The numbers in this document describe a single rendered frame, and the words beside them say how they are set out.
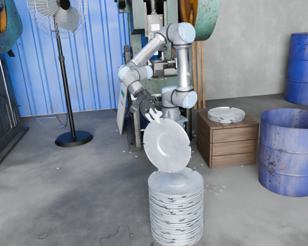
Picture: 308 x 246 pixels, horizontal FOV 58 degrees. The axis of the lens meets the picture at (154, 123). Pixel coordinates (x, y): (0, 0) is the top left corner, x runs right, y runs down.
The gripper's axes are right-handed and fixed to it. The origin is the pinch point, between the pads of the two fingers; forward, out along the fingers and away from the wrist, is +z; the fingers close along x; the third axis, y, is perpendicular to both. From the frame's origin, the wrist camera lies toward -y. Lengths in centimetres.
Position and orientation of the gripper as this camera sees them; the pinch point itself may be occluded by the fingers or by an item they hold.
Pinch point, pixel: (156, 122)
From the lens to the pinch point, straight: 144.6
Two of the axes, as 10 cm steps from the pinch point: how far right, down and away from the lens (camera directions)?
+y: 6.6, -2.8, 7.0
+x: -5.0, 5.3, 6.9
